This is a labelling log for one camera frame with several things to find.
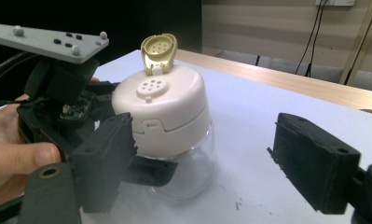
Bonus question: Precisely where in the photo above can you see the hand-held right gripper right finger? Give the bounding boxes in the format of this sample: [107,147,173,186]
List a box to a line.
[267,112,362,216]

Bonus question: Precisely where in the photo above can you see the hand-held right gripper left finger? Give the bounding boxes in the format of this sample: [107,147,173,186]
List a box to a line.
[69,112,139,215]

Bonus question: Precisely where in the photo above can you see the glass jar with cream lid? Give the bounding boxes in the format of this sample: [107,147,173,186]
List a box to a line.
[111,33,217,203]

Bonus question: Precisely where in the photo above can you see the black curtain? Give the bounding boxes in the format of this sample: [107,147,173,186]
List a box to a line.
[0,0,203,104]

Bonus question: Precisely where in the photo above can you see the white table board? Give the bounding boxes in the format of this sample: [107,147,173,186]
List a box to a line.
[0,49,372,224]

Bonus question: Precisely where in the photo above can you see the left hand-held gripper black cable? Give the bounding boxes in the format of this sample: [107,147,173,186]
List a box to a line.
[0,50,35,91]

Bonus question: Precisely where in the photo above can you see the black wall cable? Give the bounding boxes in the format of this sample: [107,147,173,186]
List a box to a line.
[295,0,324,77]
[304,0,329,77]

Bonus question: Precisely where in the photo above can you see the tan wooden wall post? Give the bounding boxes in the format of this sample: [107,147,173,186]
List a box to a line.
[338,0,372,86]

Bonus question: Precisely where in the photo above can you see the white wall socket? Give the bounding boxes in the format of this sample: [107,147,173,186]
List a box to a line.
[315,0,356,7]

